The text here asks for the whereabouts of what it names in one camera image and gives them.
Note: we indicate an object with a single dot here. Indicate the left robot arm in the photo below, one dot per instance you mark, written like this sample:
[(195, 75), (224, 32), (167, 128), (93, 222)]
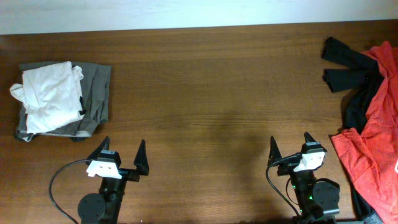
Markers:
[(104, 206)]

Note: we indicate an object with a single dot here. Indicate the red t-shirt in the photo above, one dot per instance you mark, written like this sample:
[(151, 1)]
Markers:
[(370, 157)]

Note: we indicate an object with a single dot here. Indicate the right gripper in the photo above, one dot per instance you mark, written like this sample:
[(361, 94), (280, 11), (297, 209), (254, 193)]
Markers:
[(274, 153)]

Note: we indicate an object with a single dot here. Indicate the black garment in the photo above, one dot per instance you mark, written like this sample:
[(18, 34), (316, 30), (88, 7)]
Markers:
[(361, 74)]

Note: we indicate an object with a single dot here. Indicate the white t-shirt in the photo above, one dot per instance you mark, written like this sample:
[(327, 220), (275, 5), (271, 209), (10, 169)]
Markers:
[(51, 96)]

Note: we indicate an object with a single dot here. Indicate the folded grey trousers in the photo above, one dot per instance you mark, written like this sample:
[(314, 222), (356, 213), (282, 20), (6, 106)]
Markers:
[(95, 102)]

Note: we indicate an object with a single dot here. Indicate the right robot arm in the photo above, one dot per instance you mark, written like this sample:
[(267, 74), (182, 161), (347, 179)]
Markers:
[(317, 199)]

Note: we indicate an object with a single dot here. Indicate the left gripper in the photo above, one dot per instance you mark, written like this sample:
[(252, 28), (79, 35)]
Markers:
[(140, 162)]

